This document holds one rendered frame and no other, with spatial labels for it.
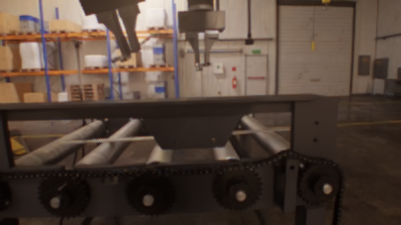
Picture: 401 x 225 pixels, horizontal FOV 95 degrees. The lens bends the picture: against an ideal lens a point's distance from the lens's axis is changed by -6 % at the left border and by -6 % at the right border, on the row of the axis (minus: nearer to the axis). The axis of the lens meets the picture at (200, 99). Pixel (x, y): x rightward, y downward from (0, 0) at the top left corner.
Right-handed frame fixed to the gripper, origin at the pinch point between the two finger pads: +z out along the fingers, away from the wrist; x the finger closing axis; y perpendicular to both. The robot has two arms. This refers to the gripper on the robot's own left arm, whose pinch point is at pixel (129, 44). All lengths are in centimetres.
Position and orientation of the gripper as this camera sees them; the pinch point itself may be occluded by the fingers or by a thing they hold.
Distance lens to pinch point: 51.5
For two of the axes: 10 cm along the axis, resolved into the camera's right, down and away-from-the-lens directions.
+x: -9.8, 1.2, 1.8
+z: 2.0, 8.5, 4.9
